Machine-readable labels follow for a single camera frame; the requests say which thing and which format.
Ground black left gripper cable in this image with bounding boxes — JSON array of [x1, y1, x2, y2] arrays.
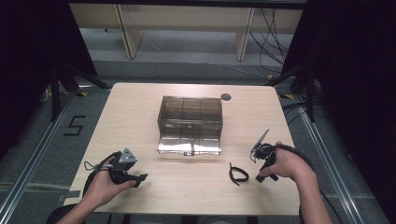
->
[[81, 151, 123, 198]]

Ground person's right hand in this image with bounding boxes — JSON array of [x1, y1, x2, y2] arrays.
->
[[259, 141, 317, 185]]

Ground clear brown plastic storage box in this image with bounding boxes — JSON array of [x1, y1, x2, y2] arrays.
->
[[156, 95, 224, 157]]

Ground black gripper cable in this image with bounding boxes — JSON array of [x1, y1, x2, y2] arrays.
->
[[81, 151, 123, 198], [275, 144, 344, 224]]

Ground black metal stand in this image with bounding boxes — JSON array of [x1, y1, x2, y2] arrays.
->
[[264, 63, 318, 123], [49, 61, 112, 123]]

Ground dark curtain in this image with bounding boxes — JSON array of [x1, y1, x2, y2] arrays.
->
[[0, 0, 98, 161], [281, 0, 396, 218]]

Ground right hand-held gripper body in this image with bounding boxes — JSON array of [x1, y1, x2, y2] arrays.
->
[[249, 127, 278, 175]]

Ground bundle of black hanging cables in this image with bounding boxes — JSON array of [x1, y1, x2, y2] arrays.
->
[[249, 7, 294, 75]]

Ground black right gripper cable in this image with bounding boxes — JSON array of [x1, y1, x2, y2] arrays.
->
[[275, 144, 344, 224]]

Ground person's left hand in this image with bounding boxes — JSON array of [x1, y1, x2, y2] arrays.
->
[[81, 155, 138, 213]]

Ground black hair band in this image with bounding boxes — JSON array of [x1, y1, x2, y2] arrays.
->
[[228, 161, 250, 188]]

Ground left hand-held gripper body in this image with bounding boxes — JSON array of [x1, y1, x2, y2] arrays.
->
[[107, 147, 140, 185]]

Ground aluminium floor rail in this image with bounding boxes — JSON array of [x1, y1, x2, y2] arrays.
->
[[293, 93, 366, 224], [0, 90, 78, 222]]

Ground light wooden shelf unit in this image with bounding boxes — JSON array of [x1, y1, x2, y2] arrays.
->
[[68, 2, 304, 63]]

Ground black floor cables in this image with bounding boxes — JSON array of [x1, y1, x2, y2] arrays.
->
[[281, 101, 329, 126]]

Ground thin white floor cable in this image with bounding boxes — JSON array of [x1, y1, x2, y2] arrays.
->
[[145, 33, 273, 79]]

